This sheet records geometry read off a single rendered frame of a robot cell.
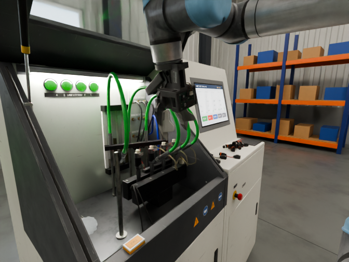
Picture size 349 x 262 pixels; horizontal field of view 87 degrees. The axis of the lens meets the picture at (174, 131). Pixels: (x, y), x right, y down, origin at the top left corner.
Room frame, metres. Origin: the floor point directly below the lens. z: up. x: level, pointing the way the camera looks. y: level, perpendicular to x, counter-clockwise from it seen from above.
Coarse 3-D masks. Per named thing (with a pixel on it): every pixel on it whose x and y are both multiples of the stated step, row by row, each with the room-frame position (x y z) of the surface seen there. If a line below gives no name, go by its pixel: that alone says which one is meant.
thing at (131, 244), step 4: (136, 236) 0.44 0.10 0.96; (132, 240) 0.42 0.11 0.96; (136, 240) 0.42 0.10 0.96; (140, 240) 0.42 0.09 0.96; (128, 244) 0.41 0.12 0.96; (132, 244) 0.41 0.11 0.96; (140, 244) 0.42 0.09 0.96; (124, 248) 0.41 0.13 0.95; (136, 248) 0.41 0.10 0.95; (128, 252) 0.39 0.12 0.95; (132, 252) 0.40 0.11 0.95
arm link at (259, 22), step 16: (256, 0) 0.40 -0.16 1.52; (272, 0) 0.38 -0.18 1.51; (288, 0) 0.35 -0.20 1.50; (304, 0) 0.34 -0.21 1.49; (320, 0) 0.32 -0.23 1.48; (336, 0) 0.31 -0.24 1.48; (240, 16) 0.42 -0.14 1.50; (256, 16) 0.39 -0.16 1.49; (272, 16) 0.37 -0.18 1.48; (288, 16) 0.36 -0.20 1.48; (304, 16) 0.34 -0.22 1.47; (320, 16) 0.33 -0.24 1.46; (336, 16) 0.32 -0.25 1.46; (224, 32) 0.42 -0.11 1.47; (240, 32) 0.43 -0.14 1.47; (256, 32) 0.41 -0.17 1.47; (272, 32) 0.39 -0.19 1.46; (288, 32) 0.39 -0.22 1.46
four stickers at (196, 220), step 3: (219, 195) 0.77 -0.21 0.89; (219, 198) 0.78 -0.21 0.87; (213, 201) 0.73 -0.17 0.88; (213, 204) 0.73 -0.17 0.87; (204, 207) 0.67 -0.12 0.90; (207, 207) 0.69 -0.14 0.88; (213, 207) 0.73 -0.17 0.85; (204, 210) 0.67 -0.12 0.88; (207, 210) 0.69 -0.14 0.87; (210, 210) 0.71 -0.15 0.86; (204, 213) 0.67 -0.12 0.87; (198, 216) 0.63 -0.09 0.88; (195, 219) 0.62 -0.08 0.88; (198, 219) 0.63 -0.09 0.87; (195, 222) 0.62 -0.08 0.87; (195, 225) 0.62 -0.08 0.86
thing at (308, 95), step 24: (312, 48) 4.76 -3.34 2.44; (336, 48) 4.46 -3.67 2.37; (240, 96) 6.04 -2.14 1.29; (264, 96) 5.56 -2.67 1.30; (288, 96) 5.06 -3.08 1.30; (312, 96) 4.67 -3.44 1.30; (336, 96) 4.35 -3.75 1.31; (240, 120) 6.00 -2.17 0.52; (288, 120) 5.08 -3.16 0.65; (312, 144) 4.45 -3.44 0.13; (336, 144) 4.13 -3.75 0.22
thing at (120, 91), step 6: (108, 78) 0.77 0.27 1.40; (114, 78) 0.63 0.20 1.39; (108, 84) 0.79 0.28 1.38; (120, 84) 0.60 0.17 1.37; (108, 90) 0.82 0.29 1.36; (120, 90) 0.58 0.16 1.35; (108, 96) 0.83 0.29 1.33; (120, 96) 0.56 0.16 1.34; (108, 102) 0.84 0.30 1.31; (108, 108) 0.85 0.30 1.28; (126, 108) 0.55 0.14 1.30; (108, 114) 0.85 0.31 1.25; (126, 114) 0.54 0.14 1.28; (108, 120) 0.86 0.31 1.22; (126, 120) 0.53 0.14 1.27; (108, 126) 0.86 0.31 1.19; (126, 126) 0.53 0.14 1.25; (126, 132) 0.53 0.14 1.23; (126, 138) 0.53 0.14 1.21; (126, 144) 0.54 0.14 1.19; (126, 150) 0.56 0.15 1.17
